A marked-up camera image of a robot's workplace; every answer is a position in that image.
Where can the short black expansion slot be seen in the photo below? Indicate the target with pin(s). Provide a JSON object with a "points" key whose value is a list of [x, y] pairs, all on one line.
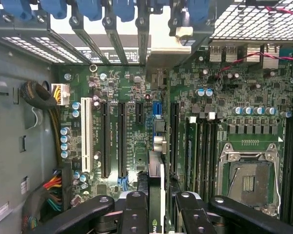
{"points": [[140, 112]]}

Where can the open grey PC case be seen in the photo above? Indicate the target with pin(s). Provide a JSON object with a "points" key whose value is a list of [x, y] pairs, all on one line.
{"points": [[5, 151]]}

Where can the white power connector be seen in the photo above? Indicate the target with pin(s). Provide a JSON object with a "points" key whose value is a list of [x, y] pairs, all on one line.
{"points": [[62, 93]]}

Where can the long black expansion slot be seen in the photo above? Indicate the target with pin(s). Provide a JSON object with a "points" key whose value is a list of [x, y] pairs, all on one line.
{"points": [[122, 139], [105, 139], [175, 136]]}

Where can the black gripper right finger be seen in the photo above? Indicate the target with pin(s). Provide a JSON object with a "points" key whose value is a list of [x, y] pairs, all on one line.
{"points": [[197, 219]]}

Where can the white expansion slot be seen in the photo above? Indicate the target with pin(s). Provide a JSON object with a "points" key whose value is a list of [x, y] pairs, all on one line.
{"points": [[87, 134]]}

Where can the green motherboard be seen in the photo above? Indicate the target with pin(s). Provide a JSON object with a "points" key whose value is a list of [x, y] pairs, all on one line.
{"points": [[127, 80]]}

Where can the CPU socket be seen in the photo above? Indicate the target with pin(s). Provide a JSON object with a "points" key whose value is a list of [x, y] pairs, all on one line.
{"points": [[249, 180]]}

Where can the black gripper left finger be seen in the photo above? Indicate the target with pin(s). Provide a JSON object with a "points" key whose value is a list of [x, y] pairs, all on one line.
{"points": [[134, 217]]}

